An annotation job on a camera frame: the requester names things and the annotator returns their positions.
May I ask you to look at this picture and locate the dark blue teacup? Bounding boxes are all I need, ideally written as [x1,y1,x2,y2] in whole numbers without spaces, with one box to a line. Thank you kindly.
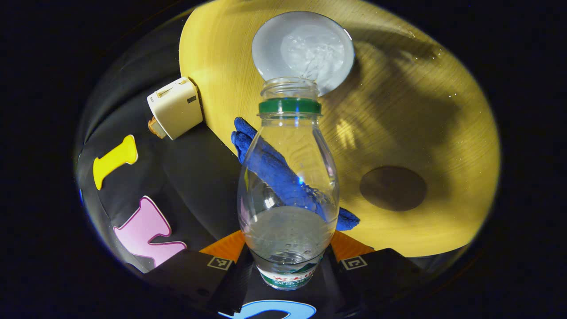
[251,11,356,97]

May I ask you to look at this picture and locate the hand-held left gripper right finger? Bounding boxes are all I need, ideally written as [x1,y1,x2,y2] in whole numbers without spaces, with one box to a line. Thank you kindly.
[318,230,427,313]

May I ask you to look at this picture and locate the brown round coaster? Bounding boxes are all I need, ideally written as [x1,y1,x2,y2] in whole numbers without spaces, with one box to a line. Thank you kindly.
[359,166,428,212]

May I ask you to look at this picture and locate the blue folded towel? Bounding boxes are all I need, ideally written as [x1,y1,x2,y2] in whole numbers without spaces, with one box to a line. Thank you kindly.
[231,117,361,232]

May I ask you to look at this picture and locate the white toaster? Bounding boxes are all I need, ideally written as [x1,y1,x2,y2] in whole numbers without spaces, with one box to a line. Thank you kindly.
[147,77,204,140]

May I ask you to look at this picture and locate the brown toast slice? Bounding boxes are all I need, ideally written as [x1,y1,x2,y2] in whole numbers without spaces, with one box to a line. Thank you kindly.
[148,117,167,139]

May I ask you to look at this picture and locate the black backdrop cloth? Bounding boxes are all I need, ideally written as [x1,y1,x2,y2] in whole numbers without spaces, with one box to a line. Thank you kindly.
[74,18,470,319]

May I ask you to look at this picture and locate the clear plastic water bottle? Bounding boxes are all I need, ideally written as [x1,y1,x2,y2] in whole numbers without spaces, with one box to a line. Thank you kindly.
[237,77,341,291]

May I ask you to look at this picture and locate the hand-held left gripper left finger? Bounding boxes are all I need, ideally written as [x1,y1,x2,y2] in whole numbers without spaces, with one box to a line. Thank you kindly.
[142,230,258,316]

